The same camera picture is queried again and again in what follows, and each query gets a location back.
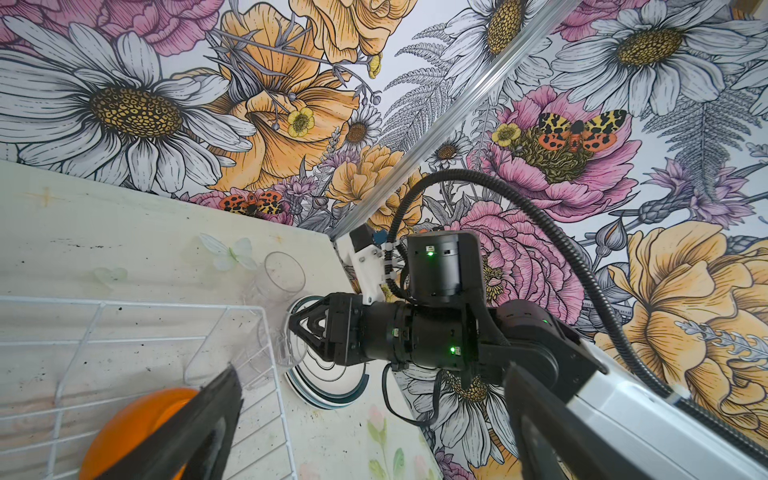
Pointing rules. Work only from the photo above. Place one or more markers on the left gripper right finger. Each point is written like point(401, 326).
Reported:
point(549, 436)

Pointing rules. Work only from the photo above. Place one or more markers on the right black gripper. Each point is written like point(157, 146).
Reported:
point(341, 329)

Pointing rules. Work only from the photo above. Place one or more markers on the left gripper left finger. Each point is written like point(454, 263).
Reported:
point(195, 443)

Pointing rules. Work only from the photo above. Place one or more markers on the clear plastic cup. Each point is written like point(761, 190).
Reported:
point(278, 279)
point(276, 345)

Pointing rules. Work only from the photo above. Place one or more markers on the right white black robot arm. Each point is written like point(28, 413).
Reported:
point(572, 408)

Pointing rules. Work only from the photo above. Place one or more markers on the orange plastic bowl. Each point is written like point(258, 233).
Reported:
point(131, 426)

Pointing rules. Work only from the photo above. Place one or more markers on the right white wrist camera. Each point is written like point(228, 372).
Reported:
point(358, 250)

